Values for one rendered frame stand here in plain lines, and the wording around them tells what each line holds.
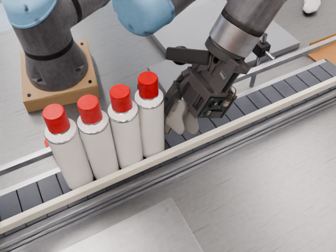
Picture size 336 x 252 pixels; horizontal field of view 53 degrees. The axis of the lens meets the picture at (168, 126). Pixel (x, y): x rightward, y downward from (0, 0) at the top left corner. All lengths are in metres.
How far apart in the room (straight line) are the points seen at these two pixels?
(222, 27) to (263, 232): 0.39
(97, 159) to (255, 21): 0.34
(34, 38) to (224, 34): 0.42
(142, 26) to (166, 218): 0.34
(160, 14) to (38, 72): 0.47
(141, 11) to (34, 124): 0.50
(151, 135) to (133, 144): 0.04
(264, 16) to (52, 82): 0.52
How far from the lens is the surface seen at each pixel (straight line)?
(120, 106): 0.54
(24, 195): 0.71
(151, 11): 0.45
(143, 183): 0.68
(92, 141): 0.56
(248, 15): 0.53
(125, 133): 0.58
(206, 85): 0.57
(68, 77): 0.85
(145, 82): 0.55
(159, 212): 0.64
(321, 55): 1.08
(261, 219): 0.71
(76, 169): 0.61
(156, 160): 0.66
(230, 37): 0.54
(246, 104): 0.81
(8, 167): 0.65
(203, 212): 0.70
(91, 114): 0.53
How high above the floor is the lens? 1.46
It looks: 51 degrees down
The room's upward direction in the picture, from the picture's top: straight up
